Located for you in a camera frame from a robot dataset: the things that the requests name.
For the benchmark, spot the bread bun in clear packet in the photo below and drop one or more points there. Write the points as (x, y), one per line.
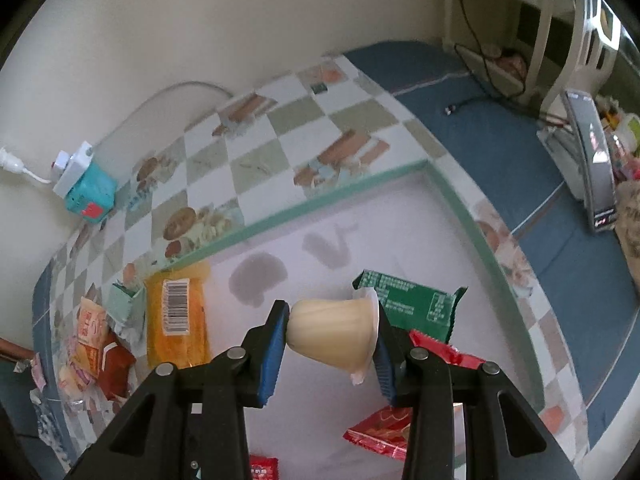
(70, 382)

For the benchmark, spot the white plastic chair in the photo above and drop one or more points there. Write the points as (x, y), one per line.
(587, 45)

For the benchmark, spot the small red snack packet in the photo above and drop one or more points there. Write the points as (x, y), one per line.
(262, 469)

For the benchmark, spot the grey black curved device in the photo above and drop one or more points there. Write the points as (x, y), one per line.
(595, 160)

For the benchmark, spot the checkered printed tablecloth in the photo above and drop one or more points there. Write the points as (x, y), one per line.
(500, 125)

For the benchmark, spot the red brown snack packet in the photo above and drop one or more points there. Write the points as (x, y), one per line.
(117, 367)

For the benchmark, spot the beige bag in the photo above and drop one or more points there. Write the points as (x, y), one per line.
(631, 230)

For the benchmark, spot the teal toy box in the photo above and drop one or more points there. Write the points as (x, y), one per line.
(92, 195)

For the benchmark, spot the dark green snack packet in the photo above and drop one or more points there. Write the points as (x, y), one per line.
(415, 302)

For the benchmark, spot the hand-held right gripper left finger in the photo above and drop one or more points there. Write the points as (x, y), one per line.
(272, 360)

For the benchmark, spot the yellow orange snack packet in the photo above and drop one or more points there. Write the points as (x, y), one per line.
(180, 335)

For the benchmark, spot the teal rimmed white tray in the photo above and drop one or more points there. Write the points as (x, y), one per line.
(400, 220)

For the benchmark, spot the cream pudding cup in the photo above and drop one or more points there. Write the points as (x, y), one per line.
(335, 332)

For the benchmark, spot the light green snack packet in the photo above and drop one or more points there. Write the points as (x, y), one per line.
(125, 307)

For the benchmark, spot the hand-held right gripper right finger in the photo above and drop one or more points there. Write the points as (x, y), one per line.
(386, 370)

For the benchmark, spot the orange pink snack packet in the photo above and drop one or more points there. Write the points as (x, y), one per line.
(92, 325)

